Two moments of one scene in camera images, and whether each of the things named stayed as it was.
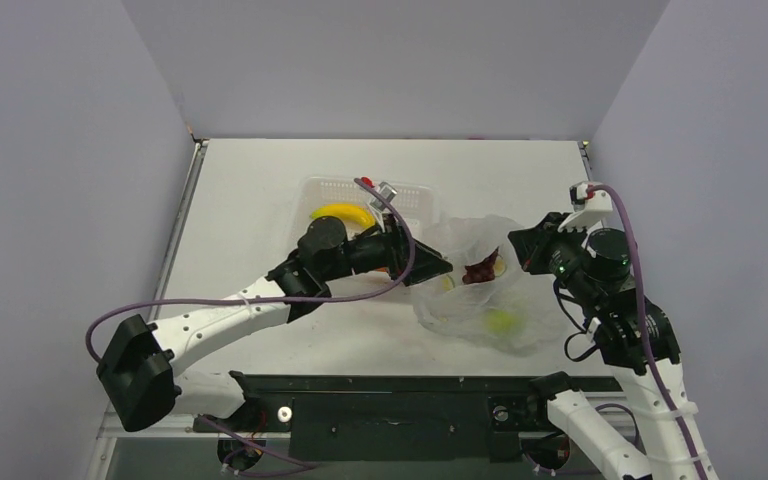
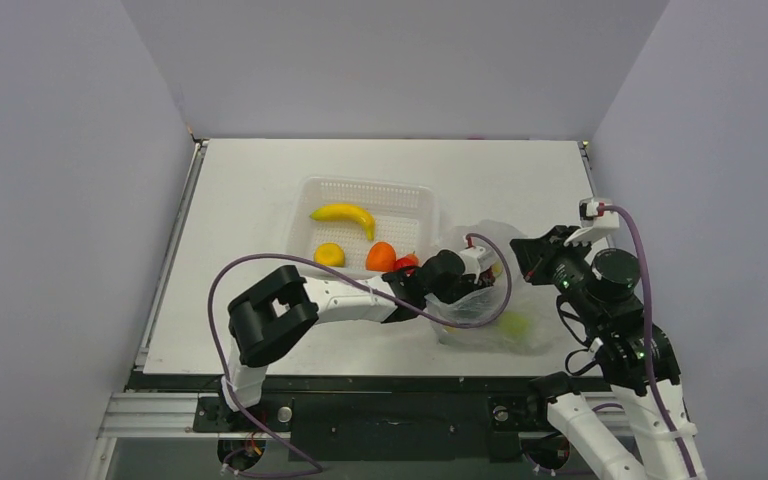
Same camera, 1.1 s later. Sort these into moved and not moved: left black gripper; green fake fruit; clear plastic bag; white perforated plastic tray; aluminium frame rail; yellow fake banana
Moved: clear plastic bag; left black gripper; green fake fruit
Not moved: aluminium frame rail; white perforated plastic tray; yellow fake banana
